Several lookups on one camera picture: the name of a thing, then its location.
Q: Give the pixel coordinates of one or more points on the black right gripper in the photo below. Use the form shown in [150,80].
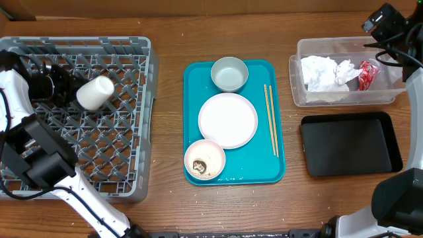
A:
[390,18]

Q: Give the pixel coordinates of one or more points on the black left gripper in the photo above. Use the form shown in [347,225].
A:
[69,80]

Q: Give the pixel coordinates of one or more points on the white plastic cup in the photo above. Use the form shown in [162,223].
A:
[92,95]

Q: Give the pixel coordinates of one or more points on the red snack wrapper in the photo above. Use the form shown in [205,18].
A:
[367,75]

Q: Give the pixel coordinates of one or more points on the small white tissue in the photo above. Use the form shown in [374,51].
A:
[346,72]

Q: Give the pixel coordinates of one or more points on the white napkin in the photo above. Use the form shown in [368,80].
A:
[319,74]

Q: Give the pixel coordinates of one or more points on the grey-white small bowl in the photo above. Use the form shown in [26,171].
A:
[229,74]

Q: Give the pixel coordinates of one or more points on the white round plate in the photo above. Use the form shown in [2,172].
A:
[228,119]

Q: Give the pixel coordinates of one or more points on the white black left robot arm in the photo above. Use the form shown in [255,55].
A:
[38,155]

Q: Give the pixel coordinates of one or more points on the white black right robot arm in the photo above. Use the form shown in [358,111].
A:
[396,204]

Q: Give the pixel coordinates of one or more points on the clear plastic waste bin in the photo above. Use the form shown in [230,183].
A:
[385,87]

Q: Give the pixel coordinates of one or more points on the grey plastic dishwasher rack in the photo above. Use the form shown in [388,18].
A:
[113,142]

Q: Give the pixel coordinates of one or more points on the black rectangular tray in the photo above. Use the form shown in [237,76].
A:
[350,144]

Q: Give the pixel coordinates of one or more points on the pink bowl with food scraps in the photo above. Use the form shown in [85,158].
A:
[204,159]

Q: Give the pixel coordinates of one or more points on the teal plastic serving tray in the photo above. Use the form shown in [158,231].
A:
[253,163]

